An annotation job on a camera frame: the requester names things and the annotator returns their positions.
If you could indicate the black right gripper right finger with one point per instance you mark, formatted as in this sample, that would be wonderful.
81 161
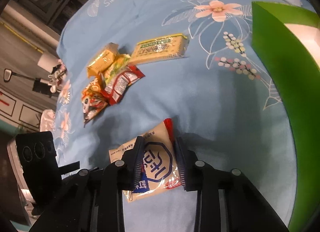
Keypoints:
196 175

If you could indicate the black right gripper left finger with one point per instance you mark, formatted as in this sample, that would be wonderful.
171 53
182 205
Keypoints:
123 174

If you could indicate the white blue snack packet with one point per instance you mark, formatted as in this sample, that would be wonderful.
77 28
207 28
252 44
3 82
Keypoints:
159 171

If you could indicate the yellow rice crust snack bag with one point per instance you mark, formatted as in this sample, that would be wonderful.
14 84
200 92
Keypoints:
102 60

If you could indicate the soda cracker packet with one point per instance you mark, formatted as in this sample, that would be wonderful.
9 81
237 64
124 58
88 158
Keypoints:
160 49

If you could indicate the light blue floral cloth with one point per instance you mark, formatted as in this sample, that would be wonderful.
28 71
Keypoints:
219 96

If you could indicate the orange panda snack bag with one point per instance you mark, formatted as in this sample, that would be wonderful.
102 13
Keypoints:
93 101

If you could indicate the red white snack packet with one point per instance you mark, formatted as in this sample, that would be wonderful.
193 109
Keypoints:
117 84

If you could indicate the white flower ornament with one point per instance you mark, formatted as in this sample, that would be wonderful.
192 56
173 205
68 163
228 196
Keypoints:
57 77

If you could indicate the green yellow snack packet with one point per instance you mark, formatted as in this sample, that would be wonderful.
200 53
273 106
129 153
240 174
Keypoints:
116 66

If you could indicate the green storage box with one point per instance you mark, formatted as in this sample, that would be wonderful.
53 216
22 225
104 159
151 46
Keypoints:
296 76

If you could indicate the black camera box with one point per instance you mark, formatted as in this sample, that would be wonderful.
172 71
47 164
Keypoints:
43 176

